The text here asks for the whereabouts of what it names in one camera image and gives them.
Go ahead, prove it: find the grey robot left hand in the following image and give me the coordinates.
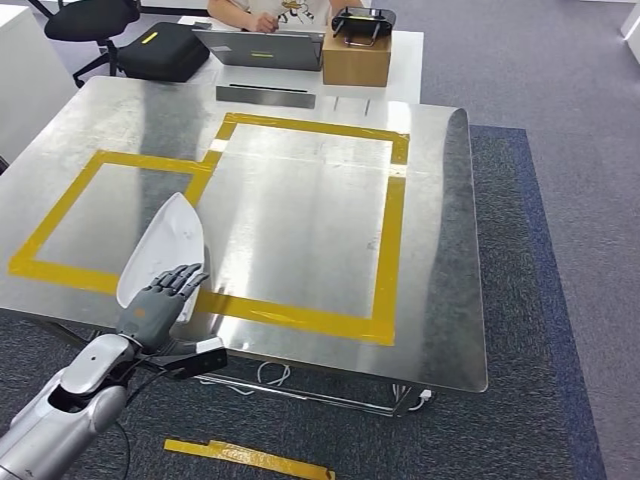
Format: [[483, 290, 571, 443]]
[[115, 262, 210, 356]]

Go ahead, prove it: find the person's right hand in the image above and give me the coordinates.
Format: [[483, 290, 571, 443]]
[[252, 11, 281, 34]]

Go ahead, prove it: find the white plastic mirror cover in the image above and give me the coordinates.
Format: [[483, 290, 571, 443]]
[[115, 192, 206, 326]]

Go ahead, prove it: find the steel workbench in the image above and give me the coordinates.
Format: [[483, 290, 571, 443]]
[[0, 74, 490, 420]]

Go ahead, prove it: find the grey laptop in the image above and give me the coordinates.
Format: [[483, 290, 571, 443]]
[[192, 27, 326, 73]]

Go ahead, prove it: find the person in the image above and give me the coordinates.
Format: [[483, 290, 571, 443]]
[[206, 0, 366, 34]]

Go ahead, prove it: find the grey metal bar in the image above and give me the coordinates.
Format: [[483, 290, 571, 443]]
[[214, 82, 318, 111]]

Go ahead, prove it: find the brown cardboard box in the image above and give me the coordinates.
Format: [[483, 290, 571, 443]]
[[322, 29, 392, 89]]

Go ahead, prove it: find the black remote controller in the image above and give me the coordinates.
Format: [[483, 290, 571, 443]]
[[331, 6, 398, 49]]

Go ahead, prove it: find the black carry case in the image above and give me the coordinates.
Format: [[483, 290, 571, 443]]
[[115, 21, 211, 84]]

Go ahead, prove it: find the small yellow tape square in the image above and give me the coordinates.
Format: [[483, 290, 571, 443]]
[[7, 149, 217, 297]]

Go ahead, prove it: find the yellow floor tape strip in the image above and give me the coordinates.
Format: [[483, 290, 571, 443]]
[[163, 437, 337, 480]]

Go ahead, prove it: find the black office chair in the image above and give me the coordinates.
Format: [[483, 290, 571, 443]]
[[27, 0, 142, 89]]

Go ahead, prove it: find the large yellow tape square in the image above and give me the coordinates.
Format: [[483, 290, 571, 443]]
[[192, 111, 411, 348]]

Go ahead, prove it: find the white lit block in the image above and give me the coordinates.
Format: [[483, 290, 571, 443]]
[[620, 0, 640, 64]]

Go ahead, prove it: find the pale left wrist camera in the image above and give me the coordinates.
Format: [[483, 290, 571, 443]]
[[142, 336, 229, 381]]

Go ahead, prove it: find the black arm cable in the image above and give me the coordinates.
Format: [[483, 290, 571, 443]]
[[112, 370, 171, 480]]

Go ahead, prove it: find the white cable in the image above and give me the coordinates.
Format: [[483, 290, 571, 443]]
[[199, 360, 292, 399]]

